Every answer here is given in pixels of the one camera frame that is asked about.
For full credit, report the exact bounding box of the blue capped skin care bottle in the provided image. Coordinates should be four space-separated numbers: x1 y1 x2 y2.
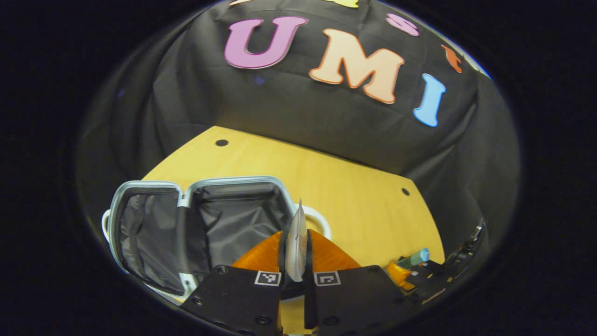
397 248 430 269

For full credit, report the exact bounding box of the black backdrop cloth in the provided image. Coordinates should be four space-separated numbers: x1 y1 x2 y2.
77 0 521 280

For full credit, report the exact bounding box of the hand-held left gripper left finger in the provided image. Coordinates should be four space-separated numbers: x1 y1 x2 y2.
180 230 285 336

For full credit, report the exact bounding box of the silvery skin care sachet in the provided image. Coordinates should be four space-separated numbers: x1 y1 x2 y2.
285 198 309 283

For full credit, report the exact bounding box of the light blue suitcase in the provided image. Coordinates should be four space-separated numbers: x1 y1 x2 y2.
102 176 333 301

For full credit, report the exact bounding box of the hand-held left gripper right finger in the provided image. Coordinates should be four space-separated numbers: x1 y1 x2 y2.
303 229 423 336

